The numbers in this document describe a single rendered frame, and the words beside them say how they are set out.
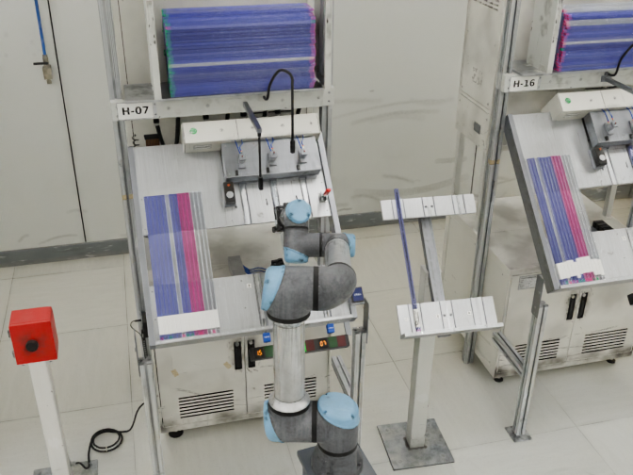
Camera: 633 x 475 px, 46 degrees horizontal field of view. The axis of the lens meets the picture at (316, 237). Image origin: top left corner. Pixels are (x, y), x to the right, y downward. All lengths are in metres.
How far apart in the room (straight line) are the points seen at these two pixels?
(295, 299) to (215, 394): 1.22
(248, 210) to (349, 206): 2.06
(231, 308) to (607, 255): 1.43
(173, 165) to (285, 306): 0.96
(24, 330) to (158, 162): 0.72
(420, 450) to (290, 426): 1.11
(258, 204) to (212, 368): 0.71
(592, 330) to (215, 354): 1.67
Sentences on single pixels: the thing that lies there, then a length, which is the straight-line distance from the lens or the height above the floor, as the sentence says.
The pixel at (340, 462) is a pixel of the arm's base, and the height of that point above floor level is 0.62.
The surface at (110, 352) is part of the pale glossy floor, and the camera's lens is 3.72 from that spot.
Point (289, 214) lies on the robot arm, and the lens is 2.27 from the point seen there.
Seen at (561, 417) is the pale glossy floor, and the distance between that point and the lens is 3.43.
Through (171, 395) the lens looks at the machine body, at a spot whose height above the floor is 0.25.
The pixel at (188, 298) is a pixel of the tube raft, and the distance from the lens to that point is 2.52.
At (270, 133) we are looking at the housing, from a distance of 2.68.
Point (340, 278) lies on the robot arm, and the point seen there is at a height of 1.18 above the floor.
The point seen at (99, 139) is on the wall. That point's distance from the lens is 4.24.
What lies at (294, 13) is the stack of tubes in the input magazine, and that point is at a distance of 2.60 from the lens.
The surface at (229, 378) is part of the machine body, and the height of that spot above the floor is 0.29.
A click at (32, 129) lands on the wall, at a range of 4.24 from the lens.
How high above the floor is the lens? 2.17
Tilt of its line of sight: 28 degrees down
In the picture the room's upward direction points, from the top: 1 degrees clockwise
